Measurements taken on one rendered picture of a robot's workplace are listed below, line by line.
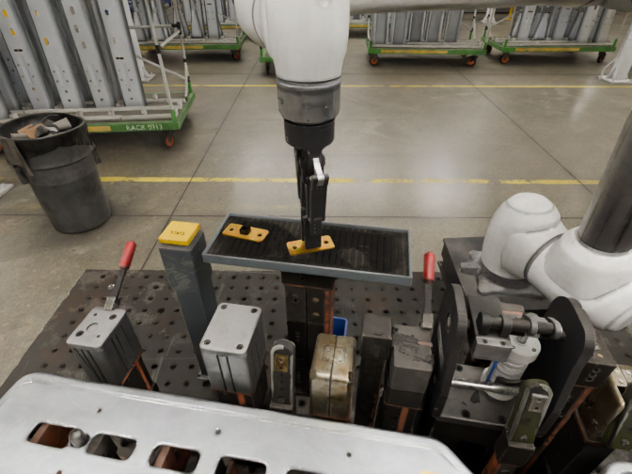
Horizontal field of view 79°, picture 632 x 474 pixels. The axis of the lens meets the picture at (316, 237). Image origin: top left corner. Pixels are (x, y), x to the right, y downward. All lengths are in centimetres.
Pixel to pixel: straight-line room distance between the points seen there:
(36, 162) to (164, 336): 186
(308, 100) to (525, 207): 71
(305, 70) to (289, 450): 54
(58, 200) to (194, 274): 226
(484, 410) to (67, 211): 276
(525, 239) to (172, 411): 87
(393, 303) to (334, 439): 67
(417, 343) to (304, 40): 48
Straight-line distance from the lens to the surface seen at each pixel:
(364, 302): 124
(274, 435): 67
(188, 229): 79
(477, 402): 78
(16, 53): 477
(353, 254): 69
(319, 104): 54
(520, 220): 108
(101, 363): 81
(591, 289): 101
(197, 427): 69
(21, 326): 259
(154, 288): 139
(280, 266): 67
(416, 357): 66
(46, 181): 294
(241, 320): 66
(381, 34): 720
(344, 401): 66
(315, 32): 51
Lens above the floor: 160
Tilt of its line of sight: 37 degrees down
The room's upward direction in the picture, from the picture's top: straight up
